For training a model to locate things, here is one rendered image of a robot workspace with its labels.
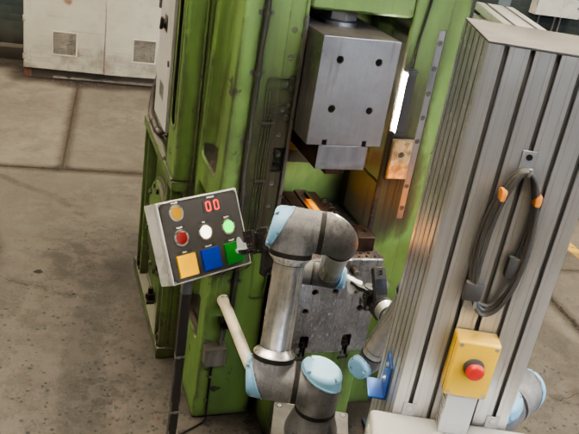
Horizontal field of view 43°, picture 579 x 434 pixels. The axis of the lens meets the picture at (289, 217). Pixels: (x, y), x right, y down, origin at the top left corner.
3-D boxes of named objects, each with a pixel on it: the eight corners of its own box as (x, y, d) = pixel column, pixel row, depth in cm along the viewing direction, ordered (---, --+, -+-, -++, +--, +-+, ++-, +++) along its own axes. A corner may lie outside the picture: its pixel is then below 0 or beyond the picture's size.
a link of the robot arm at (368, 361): (436, 282, 200) (363, 390, 228) (457, 271, 208) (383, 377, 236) (406, 254, 205) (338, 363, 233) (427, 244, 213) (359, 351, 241)
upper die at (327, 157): (363, 170, 279) (368, 146, 275) (314, 169, 272) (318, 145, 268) (326, 133, 314) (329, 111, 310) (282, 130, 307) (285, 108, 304)
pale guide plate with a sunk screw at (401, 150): (405, 179, 301) (414, 140, 294) (386, 179, 298) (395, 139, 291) (403, 177, 303) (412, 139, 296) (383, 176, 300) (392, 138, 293)
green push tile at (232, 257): (245, 260, 261) (241, 239, 261) (228, 265, 256) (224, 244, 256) (242, 260, 262) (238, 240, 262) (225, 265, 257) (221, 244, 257)
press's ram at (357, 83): (400, 148, 279) (423, 44, 262) (306, 145, 266) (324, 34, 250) (358, 113, 315) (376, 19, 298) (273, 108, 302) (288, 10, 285)
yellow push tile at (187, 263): (199, 273, 248) (195, 252, 248) (182, 279, 243) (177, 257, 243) (197, 274, 249) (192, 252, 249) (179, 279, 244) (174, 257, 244)
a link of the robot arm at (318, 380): (336, 422, 198) (345, 382, 193) (288, 414, 198) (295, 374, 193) (337, 394, 209) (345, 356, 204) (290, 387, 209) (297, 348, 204)
